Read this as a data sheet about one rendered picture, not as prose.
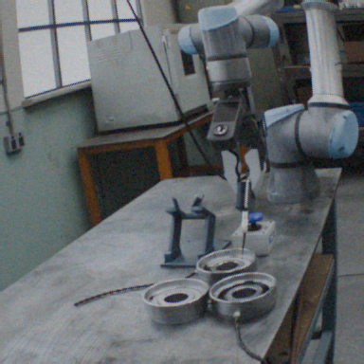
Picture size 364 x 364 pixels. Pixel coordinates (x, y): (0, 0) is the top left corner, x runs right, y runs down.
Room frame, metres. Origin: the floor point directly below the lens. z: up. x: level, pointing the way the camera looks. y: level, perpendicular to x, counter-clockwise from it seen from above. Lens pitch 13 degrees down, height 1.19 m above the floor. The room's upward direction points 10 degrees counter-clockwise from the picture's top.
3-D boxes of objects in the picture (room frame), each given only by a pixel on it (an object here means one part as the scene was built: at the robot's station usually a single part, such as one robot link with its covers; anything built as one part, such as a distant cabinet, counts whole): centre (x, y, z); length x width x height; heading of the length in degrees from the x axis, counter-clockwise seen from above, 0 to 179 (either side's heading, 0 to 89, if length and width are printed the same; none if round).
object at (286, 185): (1.29, -0.28, 0.85); 0.15 x 0.15 x 0.10
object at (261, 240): (0.98, -0.12, 0.82); 0.08 x 0.07 x 0.05; 155
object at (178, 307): (0.76, 0.04, 0.82); 0.10 x 0.10 x 0.04
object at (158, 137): (3.62, 0.02, 0.39); 1.50 x 0.62 x 0.78; 155
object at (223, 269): (0.85, -0.05, 0.82); 0.10 x 0.10 x 0.04
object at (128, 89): (3.43, 0.05, 1.10); 0.62 x 0.61 x 0.65; 155
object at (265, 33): (1.03, -0.18, 1.23); 0.11 x 0.11 x 0.08; 44
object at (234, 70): (0.95, -0.12, 1.15); 0.08 x 0.08 x 0.05
